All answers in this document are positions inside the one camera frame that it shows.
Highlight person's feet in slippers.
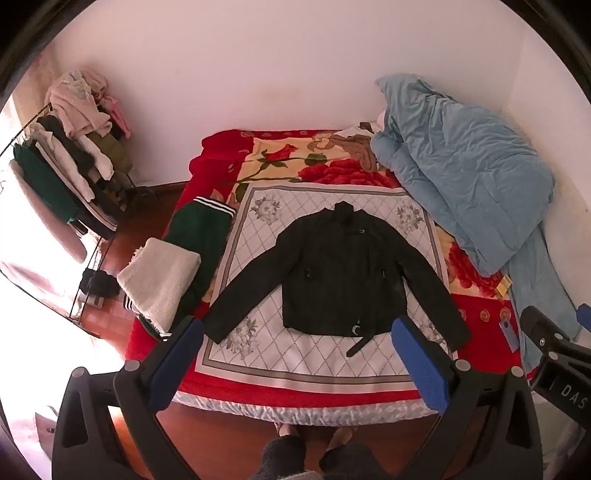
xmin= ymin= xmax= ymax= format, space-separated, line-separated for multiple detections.
xmin=320 ymin=425 xmax=385 ymax=480

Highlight black leather jacket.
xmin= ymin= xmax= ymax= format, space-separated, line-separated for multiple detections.
xmin=202 ymin=200 xmax=472 ymax=358

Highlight bed with white quilted cover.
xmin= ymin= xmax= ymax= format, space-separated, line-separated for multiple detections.
xmin=173 ymin=390 xmax=441 ymax=426

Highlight person's left leg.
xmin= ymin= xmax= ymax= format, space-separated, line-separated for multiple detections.
xmin=261 ymin=424 xmax=309 ymax=480

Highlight red floral blanket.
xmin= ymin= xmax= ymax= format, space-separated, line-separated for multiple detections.
xmin=124 ymin=128 xmax=527 ymax=409

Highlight pink fleece garment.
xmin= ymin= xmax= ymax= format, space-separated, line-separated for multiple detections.
xmin=44 ymin=69 xmax=132 ymax=139

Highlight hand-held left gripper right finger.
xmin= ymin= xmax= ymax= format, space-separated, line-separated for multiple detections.
xmin=390 ymin=316 xmax=544 ymax=480

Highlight folded white knit sweater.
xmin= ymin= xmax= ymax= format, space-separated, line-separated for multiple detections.
xmin=116 ymin=237 xmax=201 ymax=335

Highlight white diamond-pattern printed sheet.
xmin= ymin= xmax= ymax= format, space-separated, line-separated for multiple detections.
xmin=194 ymin=185 xmax=462 ymax=393

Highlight green jacket with white stripes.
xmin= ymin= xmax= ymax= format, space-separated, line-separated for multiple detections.
xmin=122 ymin=196 xmax=237 ymax=342

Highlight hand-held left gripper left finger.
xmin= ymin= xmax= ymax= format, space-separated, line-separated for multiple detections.
xmin=52 ymin=316 xmax=205 ymax=480

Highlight black cloth on floor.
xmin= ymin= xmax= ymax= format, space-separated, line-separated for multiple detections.
xmin=78 ymin=268 xmax=122 ymax=298

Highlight light blue duvet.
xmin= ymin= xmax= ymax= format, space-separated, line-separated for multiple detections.
xmin=370 ymin=74 xmax=583 ymax=370

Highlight blue and white tag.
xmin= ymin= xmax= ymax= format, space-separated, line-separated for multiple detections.
xmin=499 ymin=318 xmax=520 ymax=352

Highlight black metal clothes rack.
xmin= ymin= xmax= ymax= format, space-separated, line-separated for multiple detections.
xmin=0 ymin=104 xmax=160 ymax=340

